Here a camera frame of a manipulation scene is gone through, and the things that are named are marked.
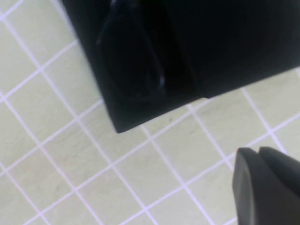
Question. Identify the green white-grid tablecloth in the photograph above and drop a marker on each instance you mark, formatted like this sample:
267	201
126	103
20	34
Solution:
47	140

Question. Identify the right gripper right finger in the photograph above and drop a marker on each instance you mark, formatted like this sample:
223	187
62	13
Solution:
286	171

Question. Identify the black glasses case blue print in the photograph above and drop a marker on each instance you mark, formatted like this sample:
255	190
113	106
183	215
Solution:
234	47

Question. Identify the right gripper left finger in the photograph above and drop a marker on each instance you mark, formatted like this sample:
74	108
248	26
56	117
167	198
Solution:
253	199

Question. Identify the black-framed glasses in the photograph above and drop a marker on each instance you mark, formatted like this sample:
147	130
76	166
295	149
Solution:
129	58

